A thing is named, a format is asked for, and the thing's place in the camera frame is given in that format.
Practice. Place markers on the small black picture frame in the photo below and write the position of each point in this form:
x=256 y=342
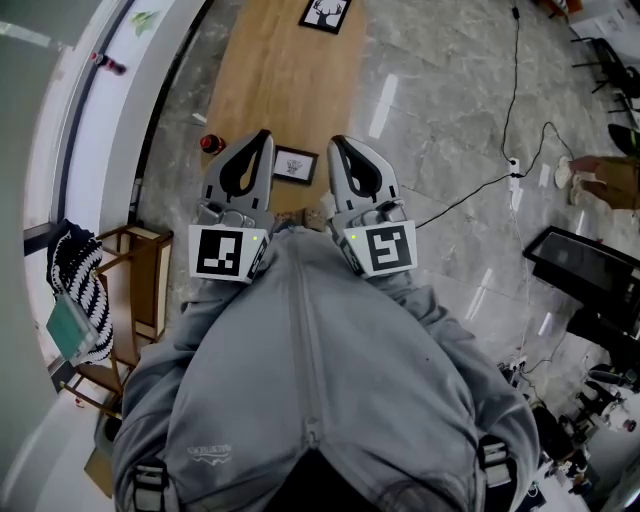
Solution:
x=296 y=167

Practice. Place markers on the white window sill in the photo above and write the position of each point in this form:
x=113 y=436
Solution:
x=125 y=100

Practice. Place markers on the person's grey hoodie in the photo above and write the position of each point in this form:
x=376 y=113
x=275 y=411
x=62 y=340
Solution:
x=320 y=375

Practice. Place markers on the black framed screen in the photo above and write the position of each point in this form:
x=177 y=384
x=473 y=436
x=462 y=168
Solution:
x=580 y=265

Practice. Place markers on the white desk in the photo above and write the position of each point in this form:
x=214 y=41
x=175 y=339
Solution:
x=610 y=25

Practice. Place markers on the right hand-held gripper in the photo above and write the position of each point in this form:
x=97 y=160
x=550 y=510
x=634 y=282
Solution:
x=385 y=247

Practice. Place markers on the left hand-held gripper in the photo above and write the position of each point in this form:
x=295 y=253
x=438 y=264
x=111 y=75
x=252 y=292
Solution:
x=220 y=255

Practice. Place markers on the wooden coffee table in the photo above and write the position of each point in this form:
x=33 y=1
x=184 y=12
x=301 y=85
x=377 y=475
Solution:
x=285 y=90

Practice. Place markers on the white paper scrap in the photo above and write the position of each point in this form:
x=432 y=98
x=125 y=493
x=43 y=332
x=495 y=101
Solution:
x=199 y=117

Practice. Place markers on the grey bin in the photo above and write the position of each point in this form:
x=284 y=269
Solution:
x=110 y=430

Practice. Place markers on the white power strip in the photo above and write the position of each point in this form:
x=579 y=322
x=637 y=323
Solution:
x=515 y=185

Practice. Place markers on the person's speckled shoe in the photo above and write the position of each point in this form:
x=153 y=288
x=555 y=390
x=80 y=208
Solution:
x=289 y=220
x=316 y=218

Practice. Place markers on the person's right forearm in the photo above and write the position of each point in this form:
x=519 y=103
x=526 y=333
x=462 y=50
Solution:
x=420 y=310

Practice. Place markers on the person's left speckled shoe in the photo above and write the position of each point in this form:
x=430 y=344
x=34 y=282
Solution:
x=289 y=220

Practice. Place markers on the person's left forearm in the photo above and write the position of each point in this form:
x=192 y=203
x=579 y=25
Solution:
x=215 y=310

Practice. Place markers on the green paper leaf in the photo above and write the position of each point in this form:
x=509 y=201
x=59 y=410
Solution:
x=144 y=22

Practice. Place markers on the black metal chair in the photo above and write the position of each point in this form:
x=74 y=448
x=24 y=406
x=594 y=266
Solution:
x=630 y=87
x=607 y=57

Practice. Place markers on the black green bag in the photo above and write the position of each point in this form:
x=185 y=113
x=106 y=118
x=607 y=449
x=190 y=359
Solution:
x=625 y=139

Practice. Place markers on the person's right speckled shoe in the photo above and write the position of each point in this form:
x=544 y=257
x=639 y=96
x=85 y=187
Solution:
x=316 y=218

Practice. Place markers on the cola bottle red label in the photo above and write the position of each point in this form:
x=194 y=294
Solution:
x=107 y=63
x=212 y=143

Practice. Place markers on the deer picture frame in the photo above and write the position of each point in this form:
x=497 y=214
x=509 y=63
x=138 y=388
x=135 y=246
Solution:
x=325 y=15

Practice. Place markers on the orange sofa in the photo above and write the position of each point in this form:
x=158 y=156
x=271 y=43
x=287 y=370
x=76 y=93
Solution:
x=562 y=5

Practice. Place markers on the green box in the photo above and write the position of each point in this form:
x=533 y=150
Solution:
x=67 y=327

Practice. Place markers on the wooden side shelf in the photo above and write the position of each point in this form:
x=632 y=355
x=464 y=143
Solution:
x=145 y=280

